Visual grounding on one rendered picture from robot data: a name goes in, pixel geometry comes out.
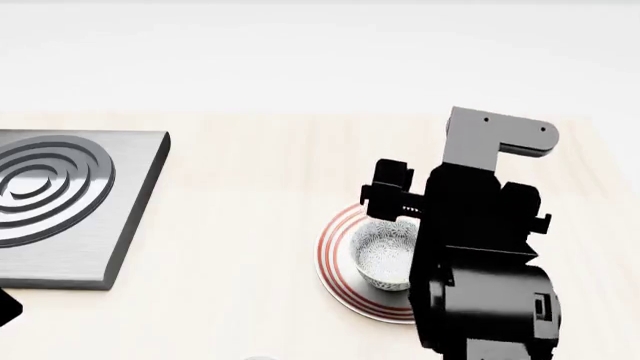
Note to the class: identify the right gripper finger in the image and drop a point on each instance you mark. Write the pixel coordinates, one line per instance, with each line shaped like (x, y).
(387, 191)
(522, 206)

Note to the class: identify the white patterned bowl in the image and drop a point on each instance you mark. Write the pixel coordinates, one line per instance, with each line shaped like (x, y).
(382, 258)

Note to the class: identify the white plate with red rings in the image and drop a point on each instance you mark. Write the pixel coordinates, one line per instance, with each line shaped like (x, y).
(336, 258)

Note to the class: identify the grey metal stove burner plate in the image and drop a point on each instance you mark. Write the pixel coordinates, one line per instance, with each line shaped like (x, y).
(130, 210)

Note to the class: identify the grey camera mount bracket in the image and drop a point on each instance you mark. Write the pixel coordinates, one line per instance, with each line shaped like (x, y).
(480, 140)

